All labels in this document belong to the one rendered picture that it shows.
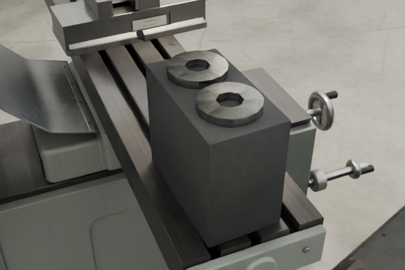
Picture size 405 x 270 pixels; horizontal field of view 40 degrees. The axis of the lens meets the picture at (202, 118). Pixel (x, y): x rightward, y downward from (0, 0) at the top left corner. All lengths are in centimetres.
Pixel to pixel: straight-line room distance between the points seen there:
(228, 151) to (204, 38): 271
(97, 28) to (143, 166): 44
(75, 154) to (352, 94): 199
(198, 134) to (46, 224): 66
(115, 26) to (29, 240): 51
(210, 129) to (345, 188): 170
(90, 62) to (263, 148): 61
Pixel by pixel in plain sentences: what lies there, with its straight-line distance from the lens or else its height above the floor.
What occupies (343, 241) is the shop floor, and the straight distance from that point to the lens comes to 216.
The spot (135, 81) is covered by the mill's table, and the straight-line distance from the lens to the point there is 116.
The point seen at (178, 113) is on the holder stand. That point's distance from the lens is 75.
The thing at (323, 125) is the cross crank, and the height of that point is 62.
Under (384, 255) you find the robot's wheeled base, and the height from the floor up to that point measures 59.
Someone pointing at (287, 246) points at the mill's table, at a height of 93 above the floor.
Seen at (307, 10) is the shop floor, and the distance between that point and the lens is 382.
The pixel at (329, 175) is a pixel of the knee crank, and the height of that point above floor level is 54.
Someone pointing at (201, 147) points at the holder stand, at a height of 112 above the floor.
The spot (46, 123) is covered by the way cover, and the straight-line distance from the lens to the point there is 115.
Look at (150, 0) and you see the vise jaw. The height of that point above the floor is 104.
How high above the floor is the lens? 155
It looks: 35 degrees down
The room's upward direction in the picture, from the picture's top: straight up
